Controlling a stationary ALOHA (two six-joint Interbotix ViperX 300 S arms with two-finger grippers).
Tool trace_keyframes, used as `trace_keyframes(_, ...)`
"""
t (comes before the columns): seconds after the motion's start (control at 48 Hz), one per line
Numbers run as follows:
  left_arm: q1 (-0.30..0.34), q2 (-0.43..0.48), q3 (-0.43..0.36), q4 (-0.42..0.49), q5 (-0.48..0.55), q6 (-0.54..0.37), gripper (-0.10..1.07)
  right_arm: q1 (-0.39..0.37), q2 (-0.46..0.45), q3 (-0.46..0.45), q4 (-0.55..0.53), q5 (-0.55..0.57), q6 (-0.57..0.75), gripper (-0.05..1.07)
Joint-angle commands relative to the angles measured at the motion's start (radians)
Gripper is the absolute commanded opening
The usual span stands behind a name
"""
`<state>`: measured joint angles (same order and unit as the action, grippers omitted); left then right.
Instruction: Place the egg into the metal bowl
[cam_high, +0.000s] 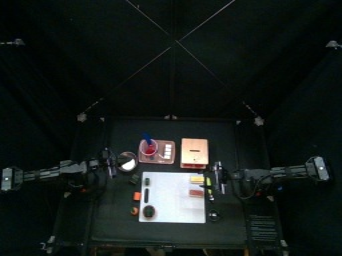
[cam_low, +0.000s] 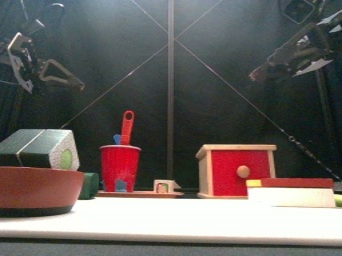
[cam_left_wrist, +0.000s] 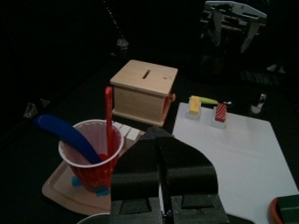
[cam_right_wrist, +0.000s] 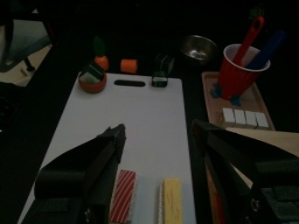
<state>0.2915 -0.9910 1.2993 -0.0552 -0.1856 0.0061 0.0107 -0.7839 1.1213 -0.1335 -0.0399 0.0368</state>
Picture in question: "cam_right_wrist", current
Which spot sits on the red plastic cup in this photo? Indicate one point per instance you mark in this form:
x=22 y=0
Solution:
x=236 y=78

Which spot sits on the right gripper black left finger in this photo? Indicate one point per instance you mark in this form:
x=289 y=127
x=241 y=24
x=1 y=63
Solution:
x=78 y=175

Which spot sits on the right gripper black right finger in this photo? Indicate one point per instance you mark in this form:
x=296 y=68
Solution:
x=249 y=175

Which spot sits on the green white toy piece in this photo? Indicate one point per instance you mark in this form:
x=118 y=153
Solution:
x=91 y=75

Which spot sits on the dark green cucumber toy slice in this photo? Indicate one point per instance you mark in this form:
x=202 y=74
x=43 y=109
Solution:
x=160 y=80

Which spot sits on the blue toy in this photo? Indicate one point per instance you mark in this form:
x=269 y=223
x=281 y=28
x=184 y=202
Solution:
x=217 y=92

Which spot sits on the red striped bacon toy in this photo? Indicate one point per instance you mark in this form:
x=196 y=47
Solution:
x=124 y=195

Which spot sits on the grey chair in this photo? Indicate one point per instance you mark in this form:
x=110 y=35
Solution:
x=23 y=43

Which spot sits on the orange carrot toy green top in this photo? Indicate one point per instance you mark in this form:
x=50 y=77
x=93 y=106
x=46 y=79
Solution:
x=102 y=61

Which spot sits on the dark green cucumber toy piece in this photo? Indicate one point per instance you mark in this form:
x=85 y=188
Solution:
x=165 y=62

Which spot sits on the red plastic utensil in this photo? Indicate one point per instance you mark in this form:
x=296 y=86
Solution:
x=252 y=38

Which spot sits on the metal bowl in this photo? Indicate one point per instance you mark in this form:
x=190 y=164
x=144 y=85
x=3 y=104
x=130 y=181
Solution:
x=198 y=49

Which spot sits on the orange carrot toy cylinder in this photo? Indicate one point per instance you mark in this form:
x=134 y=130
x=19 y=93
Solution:
x=129 y=66

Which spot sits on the white plastic cutting board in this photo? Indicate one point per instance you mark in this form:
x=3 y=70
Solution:
x=150 y=122

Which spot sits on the pink tray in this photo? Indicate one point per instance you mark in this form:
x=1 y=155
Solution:
x=214 y=113

